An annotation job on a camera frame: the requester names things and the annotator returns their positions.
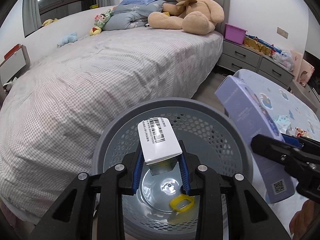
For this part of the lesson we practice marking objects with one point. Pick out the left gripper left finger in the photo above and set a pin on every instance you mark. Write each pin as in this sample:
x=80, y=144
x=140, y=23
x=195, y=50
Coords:
x=71, y=215

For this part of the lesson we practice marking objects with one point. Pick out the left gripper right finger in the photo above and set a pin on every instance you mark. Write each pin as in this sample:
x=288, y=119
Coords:
x=248, y=215

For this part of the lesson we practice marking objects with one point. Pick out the red patterned snack wrapper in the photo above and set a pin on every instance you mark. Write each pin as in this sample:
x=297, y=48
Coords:
x=301, y=133

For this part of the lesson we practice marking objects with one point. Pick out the purple cardboard box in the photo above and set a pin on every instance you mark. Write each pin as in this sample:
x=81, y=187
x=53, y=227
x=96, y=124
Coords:
x=251, y=119

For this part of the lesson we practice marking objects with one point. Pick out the white blue tissue pack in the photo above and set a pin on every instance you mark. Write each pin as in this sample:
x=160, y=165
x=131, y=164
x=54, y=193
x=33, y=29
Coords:
x=283, y=123

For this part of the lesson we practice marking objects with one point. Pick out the white barcode carton box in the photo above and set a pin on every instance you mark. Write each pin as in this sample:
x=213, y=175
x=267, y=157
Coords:
x=160, y=146

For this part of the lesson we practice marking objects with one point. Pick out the grey perforated trash basket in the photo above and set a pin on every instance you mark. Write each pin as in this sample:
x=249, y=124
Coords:
x=204, y=131

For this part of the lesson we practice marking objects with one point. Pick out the person's right hand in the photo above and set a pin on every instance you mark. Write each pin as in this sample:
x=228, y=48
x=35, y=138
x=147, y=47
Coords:
x=302, y=219

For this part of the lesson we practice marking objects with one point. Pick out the light blue patterned blanket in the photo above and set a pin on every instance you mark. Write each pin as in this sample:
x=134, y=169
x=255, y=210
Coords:
x=278, y=101

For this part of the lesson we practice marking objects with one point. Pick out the grey plastic stool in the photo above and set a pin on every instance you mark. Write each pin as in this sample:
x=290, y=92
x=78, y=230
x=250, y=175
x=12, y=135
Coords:
x=301, y=93

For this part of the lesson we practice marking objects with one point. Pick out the pink floral gift bags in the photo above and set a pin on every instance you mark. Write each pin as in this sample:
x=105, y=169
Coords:
x=302, y=70

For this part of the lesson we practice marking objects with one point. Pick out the clear plastic bag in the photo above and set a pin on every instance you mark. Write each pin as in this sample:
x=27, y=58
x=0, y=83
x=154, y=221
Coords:
x=285, y=59

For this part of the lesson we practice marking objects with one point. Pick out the bed with grey sheet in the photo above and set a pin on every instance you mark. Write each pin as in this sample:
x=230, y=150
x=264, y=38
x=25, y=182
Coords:
x=55, y=113

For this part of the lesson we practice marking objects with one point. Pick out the blue wrapped long item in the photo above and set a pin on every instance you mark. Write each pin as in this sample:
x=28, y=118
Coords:
x=257, y=39

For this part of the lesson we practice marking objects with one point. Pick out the grey drawer nightstand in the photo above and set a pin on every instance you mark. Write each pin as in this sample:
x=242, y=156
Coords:
x=235, y=57

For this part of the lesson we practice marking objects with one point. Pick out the gold gift boxes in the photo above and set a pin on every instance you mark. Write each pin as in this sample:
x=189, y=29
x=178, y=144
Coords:
x=253, y=44

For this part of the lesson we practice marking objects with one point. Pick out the purple plastic bin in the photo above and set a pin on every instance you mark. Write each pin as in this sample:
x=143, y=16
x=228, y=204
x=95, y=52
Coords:
x=234, y=34

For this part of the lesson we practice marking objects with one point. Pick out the large tan teddy bear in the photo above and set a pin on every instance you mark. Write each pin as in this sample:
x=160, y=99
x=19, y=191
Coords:
x=198, y=17

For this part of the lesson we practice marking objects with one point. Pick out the small blue plush toy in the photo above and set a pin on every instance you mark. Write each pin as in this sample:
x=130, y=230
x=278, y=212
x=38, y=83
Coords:
x=68, y=39

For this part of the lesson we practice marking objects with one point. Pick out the small green plush doll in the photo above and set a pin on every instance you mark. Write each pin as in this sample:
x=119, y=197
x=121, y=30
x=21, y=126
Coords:
x=100, y=21

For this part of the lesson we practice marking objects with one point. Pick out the folded light blue quilt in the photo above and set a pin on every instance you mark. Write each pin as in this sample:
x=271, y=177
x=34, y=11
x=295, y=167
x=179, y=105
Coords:
x=130, y=14

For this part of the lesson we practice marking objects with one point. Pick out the wall power socket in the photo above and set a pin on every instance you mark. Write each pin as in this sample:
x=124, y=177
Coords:
x=282, y=33

